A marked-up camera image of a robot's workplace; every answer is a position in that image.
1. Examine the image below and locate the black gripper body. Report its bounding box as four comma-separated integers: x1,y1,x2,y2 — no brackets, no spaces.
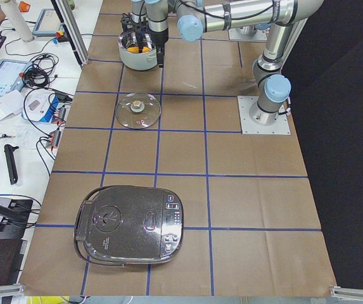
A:
127,20,148,32
149,20,169,48

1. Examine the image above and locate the yellow corn cob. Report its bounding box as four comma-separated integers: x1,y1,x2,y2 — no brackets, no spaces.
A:
127,46,151,54

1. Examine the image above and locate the glass pot lid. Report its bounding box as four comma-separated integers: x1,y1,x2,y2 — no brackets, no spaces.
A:
115,92,161,129

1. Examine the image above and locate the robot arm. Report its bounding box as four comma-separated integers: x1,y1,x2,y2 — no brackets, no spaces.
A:
132,0,322,125
131,0,147,53

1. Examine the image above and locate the pale green electric pot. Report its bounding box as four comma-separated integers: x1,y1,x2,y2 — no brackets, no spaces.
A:
118,31,157,71

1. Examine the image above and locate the far teach pendant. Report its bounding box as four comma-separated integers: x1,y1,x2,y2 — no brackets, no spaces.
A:
32,8,63,37

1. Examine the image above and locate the teach pendant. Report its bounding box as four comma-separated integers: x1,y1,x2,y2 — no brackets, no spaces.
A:
32,8,63,37
0,59,32,97

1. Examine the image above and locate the blue white box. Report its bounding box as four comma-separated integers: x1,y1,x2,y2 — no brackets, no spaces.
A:
21,89,59,123

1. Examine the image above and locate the near teach pendant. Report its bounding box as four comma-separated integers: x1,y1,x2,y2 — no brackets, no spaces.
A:
0,59,32,97

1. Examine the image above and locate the black bar tool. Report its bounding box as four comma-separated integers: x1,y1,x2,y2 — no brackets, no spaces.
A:
4,144,18,185

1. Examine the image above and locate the black rice cooker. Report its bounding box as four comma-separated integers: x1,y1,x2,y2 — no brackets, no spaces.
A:
73,185,184,267

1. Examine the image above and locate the aluminium frame post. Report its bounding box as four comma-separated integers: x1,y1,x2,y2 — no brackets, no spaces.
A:
51,0,89,66

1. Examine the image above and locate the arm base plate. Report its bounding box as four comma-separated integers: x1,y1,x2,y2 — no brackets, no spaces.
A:
237,96,291,136
228,25,267,42

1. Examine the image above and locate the black cable bundle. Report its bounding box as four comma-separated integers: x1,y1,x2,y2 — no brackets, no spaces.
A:
22,53,58,88

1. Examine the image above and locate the white pipe post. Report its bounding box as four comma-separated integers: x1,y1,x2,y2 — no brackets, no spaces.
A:
0,0,34,42

